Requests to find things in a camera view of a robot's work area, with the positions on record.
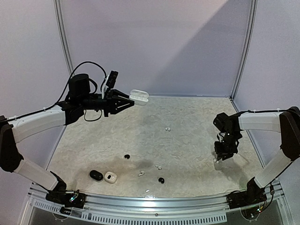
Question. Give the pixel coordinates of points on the aluminium front rail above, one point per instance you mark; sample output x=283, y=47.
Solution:
x=116, y=210

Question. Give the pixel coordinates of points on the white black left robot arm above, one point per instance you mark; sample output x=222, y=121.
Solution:
x=37, y=129

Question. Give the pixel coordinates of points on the black oval charging case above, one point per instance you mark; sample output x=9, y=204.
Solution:
x=95, y=175

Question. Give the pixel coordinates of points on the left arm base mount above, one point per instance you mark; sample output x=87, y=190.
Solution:
x=70, y=199

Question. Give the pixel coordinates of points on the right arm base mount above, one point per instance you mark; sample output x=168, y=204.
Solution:
x=253, y=195

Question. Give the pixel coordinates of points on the white earbud charging case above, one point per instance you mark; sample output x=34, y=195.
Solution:
x=139, y=97

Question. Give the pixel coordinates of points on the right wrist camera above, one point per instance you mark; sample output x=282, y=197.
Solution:
x=221, y=122

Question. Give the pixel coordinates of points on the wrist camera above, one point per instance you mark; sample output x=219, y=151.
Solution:
x=109, y=82
x=221, y=122

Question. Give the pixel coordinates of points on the beige open charging case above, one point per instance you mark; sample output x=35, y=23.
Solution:
x=110, y=177

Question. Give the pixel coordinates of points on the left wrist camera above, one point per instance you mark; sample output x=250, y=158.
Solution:
x=109, y=82

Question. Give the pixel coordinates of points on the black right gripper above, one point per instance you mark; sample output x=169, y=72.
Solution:
x=225, y=146

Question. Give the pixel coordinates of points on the black earbud near rail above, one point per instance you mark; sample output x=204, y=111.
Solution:
x=161, y=180

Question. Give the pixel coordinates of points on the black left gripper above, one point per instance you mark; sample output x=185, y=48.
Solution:
x=109, y=101

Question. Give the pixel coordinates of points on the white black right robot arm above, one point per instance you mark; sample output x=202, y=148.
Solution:
x=280, y=137

